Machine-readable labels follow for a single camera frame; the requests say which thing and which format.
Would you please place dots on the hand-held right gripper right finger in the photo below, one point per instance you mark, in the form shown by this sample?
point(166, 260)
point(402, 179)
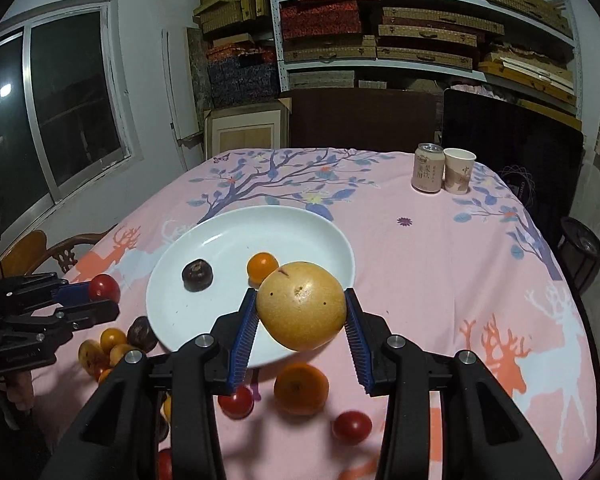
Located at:
point(357, 350)

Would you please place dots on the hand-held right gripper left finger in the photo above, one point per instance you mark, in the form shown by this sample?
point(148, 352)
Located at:
point(242, 350)

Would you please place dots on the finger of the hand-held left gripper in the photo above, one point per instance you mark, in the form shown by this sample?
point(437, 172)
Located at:
point(72, 292)
point(95, 312)

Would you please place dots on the red cherry tomato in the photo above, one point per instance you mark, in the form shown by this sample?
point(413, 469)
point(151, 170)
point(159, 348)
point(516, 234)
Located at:
point(105, 287)
point(236, 404)
point(165, 465)
point(352, 427)

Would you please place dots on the small orange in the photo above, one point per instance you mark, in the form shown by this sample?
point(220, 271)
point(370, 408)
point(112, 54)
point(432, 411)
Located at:
point(104, 376)
point(112, 337)
point(261, 267)
point(121, 355)
point(167, 409)

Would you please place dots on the large tangerine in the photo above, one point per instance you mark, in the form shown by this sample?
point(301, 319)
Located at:
point(300, 390)

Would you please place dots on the large golden pear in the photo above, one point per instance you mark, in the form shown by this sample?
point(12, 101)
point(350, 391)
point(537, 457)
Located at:
point(300, 305)

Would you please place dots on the dark water chestnut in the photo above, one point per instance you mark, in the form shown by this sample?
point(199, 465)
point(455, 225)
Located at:
point(197, 276)

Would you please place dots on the white plate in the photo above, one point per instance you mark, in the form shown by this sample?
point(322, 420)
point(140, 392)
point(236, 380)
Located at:
point(220, 240)

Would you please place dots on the person's left hand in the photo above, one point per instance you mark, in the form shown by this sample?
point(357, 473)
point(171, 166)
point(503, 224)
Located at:
point(19, 391)

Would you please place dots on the dark mangosteen left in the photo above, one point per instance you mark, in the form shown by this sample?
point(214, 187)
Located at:
point(142, 335)

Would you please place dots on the wooden chair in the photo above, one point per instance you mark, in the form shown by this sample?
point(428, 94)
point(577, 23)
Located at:
point(27, 250)

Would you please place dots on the pink printed tablecloth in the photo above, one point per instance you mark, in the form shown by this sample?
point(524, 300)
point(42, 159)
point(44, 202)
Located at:
point(405, 270)

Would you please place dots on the sliding glass window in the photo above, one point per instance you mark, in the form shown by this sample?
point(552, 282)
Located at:
point(70, 90)

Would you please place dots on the paper cup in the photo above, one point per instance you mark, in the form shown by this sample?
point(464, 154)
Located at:
point(458, 172)

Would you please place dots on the brown board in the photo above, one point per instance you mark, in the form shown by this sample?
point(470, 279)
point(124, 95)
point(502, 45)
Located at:
point(360, 120)

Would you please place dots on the white leaning board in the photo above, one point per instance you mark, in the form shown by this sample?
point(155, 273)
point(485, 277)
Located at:
point(175, 85)

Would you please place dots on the black round stool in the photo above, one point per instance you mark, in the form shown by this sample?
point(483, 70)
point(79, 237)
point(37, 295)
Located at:
point(582, 252)

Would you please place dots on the stack of dark patterned boxes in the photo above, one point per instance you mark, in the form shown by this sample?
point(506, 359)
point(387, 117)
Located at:
point(242, 80)

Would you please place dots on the white metal shelf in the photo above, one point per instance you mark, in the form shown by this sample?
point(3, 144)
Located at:
point(330, 64)

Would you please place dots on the shelf of stacked boxes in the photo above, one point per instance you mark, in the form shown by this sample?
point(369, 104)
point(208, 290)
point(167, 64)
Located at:
point(420, 35)

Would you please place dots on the wooden picture frame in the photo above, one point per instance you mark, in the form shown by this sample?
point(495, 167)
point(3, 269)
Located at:
point(245, 132)

